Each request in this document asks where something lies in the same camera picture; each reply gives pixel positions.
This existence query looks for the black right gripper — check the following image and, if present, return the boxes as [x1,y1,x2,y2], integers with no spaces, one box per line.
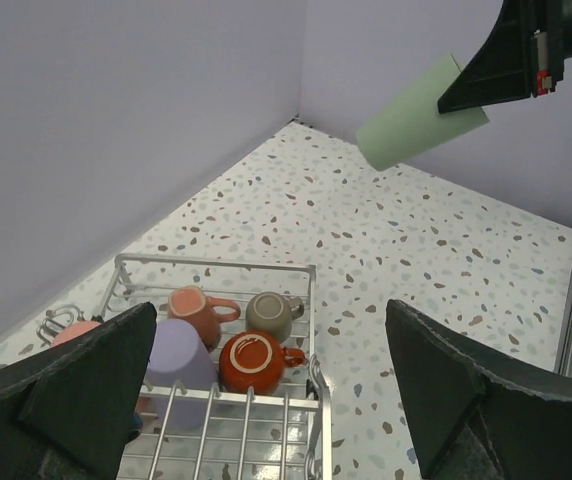
[437,0,572,114]

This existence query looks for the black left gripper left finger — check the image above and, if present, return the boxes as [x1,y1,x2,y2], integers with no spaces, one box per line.
[0,302,157,479]

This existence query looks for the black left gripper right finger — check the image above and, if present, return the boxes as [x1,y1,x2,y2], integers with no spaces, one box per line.
[385,300,572,479]

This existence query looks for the light green tumbler cup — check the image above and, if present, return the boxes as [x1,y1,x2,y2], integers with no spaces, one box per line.
[356,53,489,171]

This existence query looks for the pink textured mug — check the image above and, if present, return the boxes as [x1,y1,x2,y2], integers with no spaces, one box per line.
[167,285,241,352]

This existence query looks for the grey beige mug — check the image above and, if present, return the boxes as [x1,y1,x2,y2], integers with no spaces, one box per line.
[245,291,305,343]

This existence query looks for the pink tumbler cup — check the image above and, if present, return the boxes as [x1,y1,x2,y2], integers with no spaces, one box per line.
[50,320,101,347]

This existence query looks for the lilac tumbler cup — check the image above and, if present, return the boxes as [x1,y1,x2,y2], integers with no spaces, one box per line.
[146,319,218,429]

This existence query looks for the orange red mug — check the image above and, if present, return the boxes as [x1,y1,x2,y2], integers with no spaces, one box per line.
[218,330,307,395]

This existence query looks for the metal wire dish rack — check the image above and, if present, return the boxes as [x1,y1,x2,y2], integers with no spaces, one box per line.
[37,253,332,479]

